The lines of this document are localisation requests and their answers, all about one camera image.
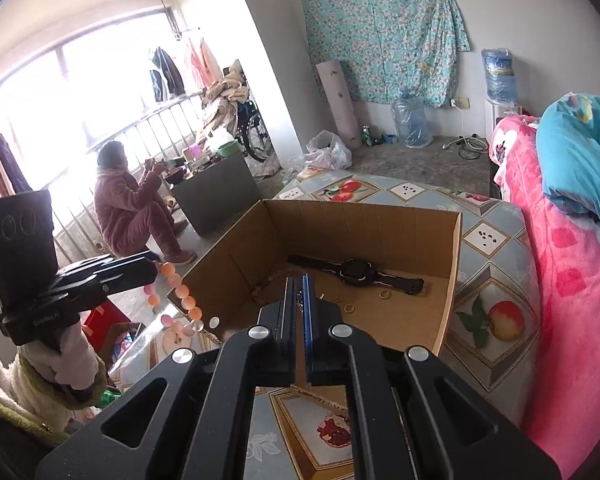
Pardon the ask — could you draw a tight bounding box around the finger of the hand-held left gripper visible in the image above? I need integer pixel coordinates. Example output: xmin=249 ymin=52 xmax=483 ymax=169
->
xmin=55 ymin=252 xmax=160 ymax=286
xmin=62 ymin=272 xmax=158 ymax=311

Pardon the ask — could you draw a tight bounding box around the blue printed quilt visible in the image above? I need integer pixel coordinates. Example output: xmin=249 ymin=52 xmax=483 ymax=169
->
xmin=535 ymin=92 xmax=600 ymax=256

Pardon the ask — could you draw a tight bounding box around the person's left hand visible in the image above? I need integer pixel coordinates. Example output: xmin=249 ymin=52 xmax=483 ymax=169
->
xmin=55 ymin=324 xmax=101 ymax=392

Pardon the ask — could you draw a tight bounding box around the empty clear water jug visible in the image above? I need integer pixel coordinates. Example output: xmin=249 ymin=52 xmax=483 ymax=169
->
xmin=391 ymin=86 xmax=433 ymax=148

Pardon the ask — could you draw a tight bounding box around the pink floral blanket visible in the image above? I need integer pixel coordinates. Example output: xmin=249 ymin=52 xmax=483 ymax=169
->
xmin=489 ymin=114 xmax=600 ymax=480

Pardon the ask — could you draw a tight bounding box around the rolled pink mat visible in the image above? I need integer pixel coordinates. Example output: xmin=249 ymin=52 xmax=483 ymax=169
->
xmin=315 ymin=59 xmax=363 ymax=150

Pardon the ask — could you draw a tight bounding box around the white water dispenser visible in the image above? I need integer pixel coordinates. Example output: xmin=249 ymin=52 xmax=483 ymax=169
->
xmin=484 ymin=99 xmax=523 ymax=128

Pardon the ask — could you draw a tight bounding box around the floral wall cloth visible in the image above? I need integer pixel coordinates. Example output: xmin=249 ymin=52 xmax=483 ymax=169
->
xmin=300 ymin=0 xmax=471 ymax=109

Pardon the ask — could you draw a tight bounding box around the brown cardboard box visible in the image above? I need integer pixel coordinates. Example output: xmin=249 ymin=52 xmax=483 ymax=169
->
xmin=166 ymin=199 xmax=462 ymax=356

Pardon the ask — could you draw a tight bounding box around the white cable bundle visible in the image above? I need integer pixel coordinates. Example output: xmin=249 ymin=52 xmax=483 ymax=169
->
xmin=442 ymin=134 xmax=488 ymax=158

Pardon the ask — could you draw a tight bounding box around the metal ceiling drying rack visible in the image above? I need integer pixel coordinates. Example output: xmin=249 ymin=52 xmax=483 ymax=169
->
xmin=152 ymin=0 xmax=201 ymax=41

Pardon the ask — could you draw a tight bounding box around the fruit print tablecloth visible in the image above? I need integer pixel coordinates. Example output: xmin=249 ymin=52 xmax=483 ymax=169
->
xmin=107 ymin=170 xmax=541 ymax=480

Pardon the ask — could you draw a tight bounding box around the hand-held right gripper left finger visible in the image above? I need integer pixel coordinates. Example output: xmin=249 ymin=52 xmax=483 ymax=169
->
xmin=35 ymin=275 xmax=301 ymax=480

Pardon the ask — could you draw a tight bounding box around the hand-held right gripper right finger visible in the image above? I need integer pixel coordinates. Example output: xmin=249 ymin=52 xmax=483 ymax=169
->
xmin=301 ymin=274 xmax=563 ymax=480

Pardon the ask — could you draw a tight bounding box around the pink hanging garment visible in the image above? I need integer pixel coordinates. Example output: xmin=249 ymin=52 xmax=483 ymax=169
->
xmin=185 ymin=35 xmax=221 ymax=88

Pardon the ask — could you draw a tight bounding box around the maroon hanging garment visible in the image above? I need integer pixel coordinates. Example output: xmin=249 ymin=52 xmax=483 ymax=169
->
xmin=0 ymin=129 xmax=31 ymax=201

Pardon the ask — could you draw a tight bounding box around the orange bead bracelet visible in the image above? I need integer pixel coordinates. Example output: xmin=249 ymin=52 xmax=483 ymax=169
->
xmin=144 ymin=260 xmax=221 ymax=333

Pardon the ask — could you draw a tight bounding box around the red gift bag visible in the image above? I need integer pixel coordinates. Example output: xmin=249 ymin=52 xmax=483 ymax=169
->
xmin=82 ymin=305 xmax=131 ymax=356

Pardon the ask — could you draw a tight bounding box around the black wristwatch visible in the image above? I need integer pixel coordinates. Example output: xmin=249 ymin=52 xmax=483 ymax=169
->
xmin=287 ymin=255 xmax=425 ymax=295

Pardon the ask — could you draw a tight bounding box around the metal window railing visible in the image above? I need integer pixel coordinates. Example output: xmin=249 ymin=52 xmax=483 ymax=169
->
xmin=50 ymin=91 xmax=206 ymax=261

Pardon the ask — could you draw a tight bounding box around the wheelchair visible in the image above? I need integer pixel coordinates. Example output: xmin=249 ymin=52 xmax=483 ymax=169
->
xmin=237 ymin=97 xmax=276 ymax=163

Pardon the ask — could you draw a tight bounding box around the labelled blue water jug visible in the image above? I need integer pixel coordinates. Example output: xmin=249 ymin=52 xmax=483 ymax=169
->
xmin=481 ymin=48 xmax=517 ymax=106

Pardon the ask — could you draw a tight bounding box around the dark grey low table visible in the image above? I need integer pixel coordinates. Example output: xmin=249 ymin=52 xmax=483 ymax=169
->
xmin=172 ymin=152 xmax=261 ymax=236

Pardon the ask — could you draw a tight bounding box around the white plastic bag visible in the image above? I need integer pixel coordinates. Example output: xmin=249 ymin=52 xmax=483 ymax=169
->
xmin=305 ymin=130 xmax=353 ymax=171

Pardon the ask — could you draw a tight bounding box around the pile of clothes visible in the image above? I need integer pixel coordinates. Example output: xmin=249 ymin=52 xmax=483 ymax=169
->
xmin=200 ymin=59 xmax=251 ymax=136

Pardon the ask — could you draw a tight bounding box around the dark hanging jacket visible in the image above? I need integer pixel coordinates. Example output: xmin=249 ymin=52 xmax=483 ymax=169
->
xmin=147 ymin=46 xmax=187 ymax=103

